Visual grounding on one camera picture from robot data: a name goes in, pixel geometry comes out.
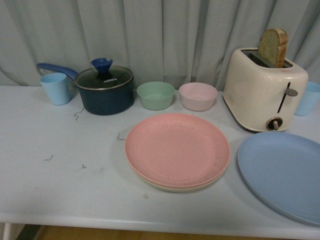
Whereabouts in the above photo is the grey curtain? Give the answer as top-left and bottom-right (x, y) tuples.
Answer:
(0, 0), (320, 90)

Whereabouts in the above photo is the dark blue saucepan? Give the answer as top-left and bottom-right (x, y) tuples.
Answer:
(37, 63), (135, 116)

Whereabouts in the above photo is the green bowl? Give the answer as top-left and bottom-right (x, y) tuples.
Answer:
(136, 81), (176, 111)

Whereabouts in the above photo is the glass lid with blue knob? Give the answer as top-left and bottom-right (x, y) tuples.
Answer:
(75, 58), (134, 91)

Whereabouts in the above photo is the cream toaster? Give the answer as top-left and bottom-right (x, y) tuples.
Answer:
(223, 48), (309, 132)

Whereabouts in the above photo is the bread slice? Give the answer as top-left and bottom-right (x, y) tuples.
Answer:
(257, 28), (289, 68)

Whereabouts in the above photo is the cream plate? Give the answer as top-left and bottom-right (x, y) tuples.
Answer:
(128, 158), (230, 192)

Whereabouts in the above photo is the pink bowl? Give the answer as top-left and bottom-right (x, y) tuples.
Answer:
(178, 82), (218, 112)

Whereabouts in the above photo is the pink plate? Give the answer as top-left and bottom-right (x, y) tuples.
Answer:
(124, 113), (231, 189)

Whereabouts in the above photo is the blue plate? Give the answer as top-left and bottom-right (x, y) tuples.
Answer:
(237, 132), (320, 226)

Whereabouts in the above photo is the light blue cup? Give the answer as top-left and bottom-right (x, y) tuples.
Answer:
(294, 81), (320, 116)
(40, 72), (71, 106)

